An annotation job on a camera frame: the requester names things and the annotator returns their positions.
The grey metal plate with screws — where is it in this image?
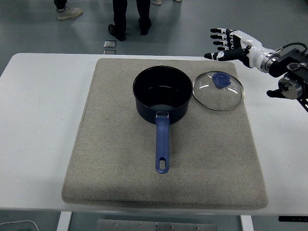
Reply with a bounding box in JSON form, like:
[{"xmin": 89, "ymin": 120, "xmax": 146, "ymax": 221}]
[{"xmin": 97, "ymin": 218, "xmax": 218, "ymax": 231}]

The glass pot lid blue knob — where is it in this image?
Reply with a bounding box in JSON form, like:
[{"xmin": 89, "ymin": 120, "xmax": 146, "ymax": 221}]
[{"xmin": 192, "ymin": 70, "xmax": 245, "ymax": 112}]

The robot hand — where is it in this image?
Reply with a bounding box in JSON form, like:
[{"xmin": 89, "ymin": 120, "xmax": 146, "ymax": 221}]
[{"xmin": 204, "ymin": 28, "xmax": 275, "ymax": 71}]

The person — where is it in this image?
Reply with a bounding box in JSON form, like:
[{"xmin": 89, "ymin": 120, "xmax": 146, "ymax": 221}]
[
  {"xmin": 53, "ymin": 0, "xmax": 83, "ymax": 21},
  {"xmin": 107, "ymin": 0, "xmax": 152, "ymax": 42},
  {"xmin": 149, "ymin": 0, "xmax": 182, "ymax": 6}
]

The white cable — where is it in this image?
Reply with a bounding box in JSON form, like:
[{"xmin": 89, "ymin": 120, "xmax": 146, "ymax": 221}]
[{"xmin": 0, "ymin": 219, "xmax": 39, "ymax": 231}]

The grey-beige table mat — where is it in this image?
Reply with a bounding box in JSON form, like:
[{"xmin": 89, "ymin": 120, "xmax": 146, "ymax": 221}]
[{"xmin": 61, "ymin": 58, "xmax": 269, "ymax": 209}]

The black table control panel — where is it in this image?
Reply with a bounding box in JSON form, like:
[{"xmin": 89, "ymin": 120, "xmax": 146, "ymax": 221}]
[{"xmin": 278, "ymin": 216, "xmax": 308, "ymax": 222}]

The white table leg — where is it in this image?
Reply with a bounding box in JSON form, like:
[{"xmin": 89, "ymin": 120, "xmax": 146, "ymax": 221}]
[
  {"xmin": 240, "ymin": 215, "xmax": 255, "ymax": 231},
  {"xmin": 56, "ymin": 211, "xmax": 73, "ymax": 231}
]

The dark blue saucepan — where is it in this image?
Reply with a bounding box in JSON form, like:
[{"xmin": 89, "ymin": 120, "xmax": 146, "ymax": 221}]
[{"xmin": 132, "ymin": 65, "xmax": 193, "ymax": 174}]

